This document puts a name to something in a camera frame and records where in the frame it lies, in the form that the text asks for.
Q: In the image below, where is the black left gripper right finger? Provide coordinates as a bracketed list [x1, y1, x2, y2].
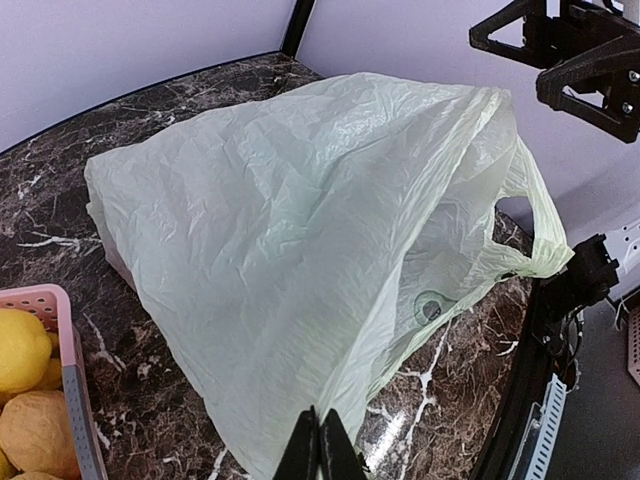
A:
[319, 409, 367, 480]

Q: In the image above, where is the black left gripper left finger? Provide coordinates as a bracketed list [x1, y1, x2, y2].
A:
[273, 406, 320, 480]

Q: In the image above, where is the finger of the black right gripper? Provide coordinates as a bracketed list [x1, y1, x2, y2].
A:
[536, 34, 639, 143]
[469, 0, 555, 68]

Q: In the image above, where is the light green plastic bag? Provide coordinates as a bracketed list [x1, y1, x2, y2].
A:
[85, 73, 573, 479]

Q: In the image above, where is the grey perforated basket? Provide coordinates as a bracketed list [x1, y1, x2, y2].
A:
[627, 308, 640, 385]

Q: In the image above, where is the yellow toy lemon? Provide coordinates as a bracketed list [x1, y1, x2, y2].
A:
[1, 308, 52, 394]

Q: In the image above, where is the pink plastic basket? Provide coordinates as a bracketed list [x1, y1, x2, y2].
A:
[1, 284, 108, 480]

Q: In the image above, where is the black front rail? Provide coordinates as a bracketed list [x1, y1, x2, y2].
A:
[469, 279, 581, 480]

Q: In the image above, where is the white slotted cable duct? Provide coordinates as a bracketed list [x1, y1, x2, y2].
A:
[525, 374, 567, 480]

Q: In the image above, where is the left black frame post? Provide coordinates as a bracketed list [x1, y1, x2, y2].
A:
[280, 0, 315, 58]

